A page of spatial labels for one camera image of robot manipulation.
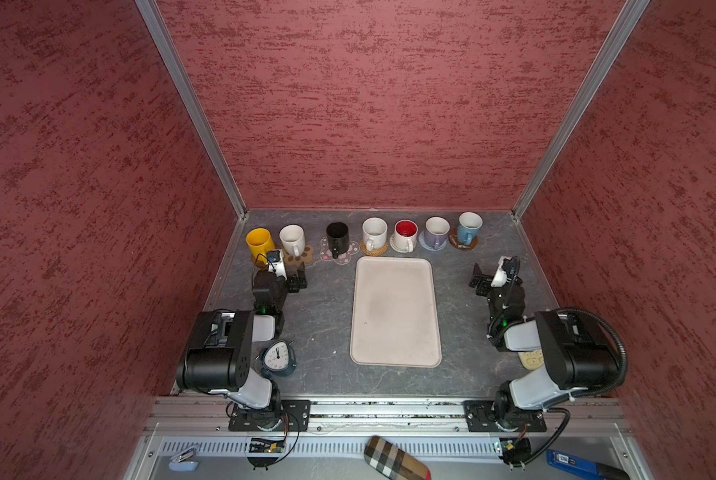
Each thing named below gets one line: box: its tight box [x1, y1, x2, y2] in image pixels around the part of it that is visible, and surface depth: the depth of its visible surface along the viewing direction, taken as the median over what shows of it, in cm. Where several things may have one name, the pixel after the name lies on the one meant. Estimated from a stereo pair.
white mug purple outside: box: [424, 216, 451, 250], surface depth 109 cm
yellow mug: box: [246, 228, 276, 265], surface depth 102 cm
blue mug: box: [457, 211, 484, 246], surface depth 106 cm
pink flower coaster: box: [319, 236, 360, 266], surface depth 109 cm
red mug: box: [394, 219, 419, 253], surface depth 106 cm
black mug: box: [326, 222, 350, 259], surface depth 105 cm
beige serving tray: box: [350, 256, 441, 368], surface depth 94 cm
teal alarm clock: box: [261, 340, 296, 378], surface depth 81 cm
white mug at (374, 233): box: [362, 217, 388, 252], surface depth 106 cm
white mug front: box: [278, 224, 306, 257], surface depth 102 cm
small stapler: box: [168, 445, 199, 472], surface depth 68 cm
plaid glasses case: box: [364, 435, 432, 480], surface depth 67 cm
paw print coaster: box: [283, 244, 315, 269], surface depth 108 cm
